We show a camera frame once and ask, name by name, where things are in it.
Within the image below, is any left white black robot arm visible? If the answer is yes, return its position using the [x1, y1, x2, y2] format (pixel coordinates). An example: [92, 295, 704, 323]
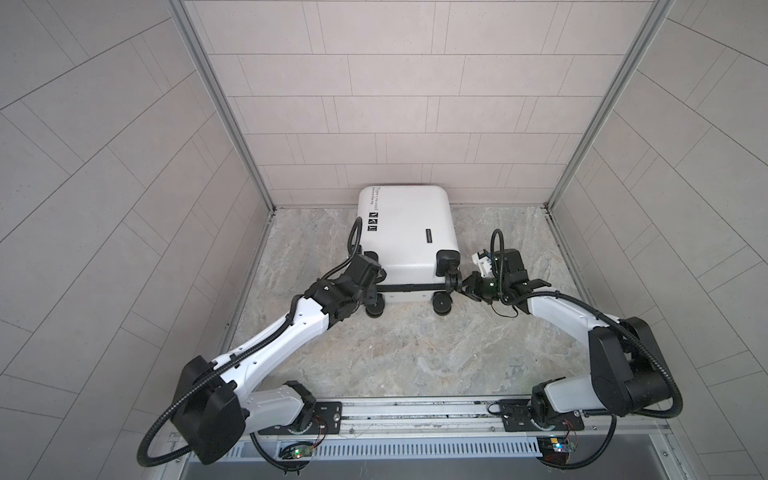
[136, 218, 382, 468]

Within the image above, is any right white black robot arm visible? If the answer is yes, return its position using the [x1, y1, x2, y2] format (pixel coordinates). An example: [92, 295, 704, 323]
[445, 229, 684, 471]

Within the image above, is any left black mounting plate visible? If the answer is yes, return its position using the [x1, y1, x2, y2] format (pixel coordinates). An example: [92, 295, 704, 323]
[259, 401, 343, 436]

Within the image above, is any black mounting plate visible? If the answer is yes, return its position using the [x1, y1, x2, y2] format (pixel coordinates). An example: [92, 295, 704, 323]
[487, 398, 585, 432]
[259, 401, 343, 436]

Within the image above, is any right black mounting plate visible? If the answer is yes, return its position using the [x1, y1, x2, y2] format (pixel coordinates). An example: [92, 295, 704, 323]
[487, 398, 585, 432]

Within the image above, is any left green circuit board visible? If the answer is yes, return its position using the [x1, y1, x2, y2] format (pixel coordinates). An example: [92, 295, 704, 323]
[280, 442, 314, 460]

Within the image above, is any green circuit board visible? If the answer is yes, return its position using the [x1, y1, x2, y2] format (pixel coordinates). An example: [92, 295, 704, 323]
[536, 436, 578, 465]
[280, 442, 314, 460]

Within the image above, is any right green circuit board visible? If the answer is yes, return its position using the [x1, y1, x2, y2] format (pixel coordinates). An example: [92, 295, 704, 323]
[536, 436, 578, 465]

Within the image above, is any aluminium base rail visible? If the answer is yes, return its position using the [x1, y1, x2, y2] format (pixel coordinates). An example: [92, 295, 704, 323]
[160, 392, 691, 480]

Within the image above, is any right aluminium corner post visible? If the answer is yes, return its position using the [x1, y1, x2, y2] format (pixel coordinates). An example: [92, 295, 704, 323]
[544, 0, 675, 211]

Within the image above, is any aluminium corner post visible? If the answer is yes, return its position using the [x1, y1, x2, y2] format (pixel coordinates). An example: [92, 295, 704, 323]
[544, 0, 675, 211]
[167, 0, 276, 214]

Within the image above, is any left aluminium corner post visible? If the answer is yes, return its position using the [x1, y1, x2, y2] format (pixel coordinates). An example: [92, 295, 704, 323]
[167, 0, 276, 214]

